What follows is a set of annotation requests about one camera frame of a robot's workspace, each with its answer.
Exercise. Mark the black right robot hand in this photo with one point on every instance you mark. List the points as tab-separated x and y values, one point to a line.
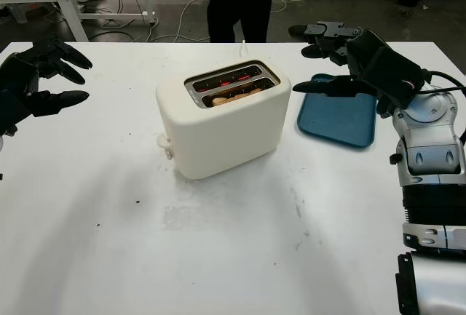
360	51

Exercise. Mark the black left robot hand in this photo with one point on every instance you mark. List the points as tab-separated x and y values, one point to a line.
22	74

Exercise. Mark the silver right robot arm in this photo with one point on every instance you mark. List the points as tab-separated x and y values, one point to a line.
429	136

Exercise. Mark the toast slice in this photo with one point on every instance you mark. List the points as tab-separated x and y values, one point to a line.
233	98

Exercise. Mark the cream two-slot toaster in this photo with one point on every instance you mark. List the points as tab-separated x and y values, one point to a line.
218	129

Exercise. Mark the blue plastic tray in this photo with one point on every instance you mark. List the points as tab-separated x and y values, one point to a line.
335	122

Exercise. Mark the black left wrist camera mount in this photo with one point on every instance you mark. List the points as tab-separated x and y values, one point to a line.
11	113

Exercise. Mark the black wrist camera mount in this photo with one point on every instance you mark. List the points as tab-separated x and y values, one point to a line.
397	73
11	113

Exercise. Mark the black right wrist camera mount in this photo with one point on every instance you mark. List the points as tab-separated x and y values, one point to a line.
397	73

